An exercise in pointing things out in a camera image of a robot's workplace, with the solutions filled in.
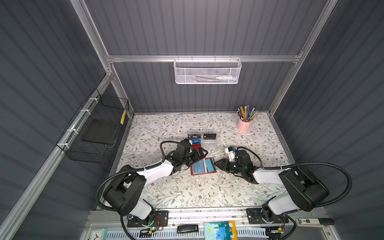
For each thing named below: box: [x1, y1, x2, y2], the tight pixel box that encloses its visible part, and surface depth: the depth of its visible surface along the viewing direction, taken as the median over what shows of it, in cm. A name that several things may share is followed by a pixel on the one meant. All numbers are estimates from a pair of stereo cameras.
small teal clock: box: [89, 228, 108, 240], surface depth 69 cm
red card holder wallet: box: [190, 157, 217, 176], surface depth 92 cm
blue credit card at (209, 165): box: [204, 158, 215, 173], surface depth 93 cm
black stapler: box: [177, 225, 199, 233], surface depth 69 cm
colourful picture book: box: [204, 221, 238, 240], surface depth 71 cm
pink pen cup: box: [236, 118, 252, 133], surface depth 110 cm
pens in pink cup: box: [237, 104, 259, 122], surface depth 106 cm
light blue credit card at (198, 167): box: [192, 158, 205, 175], surface depth 91 cm
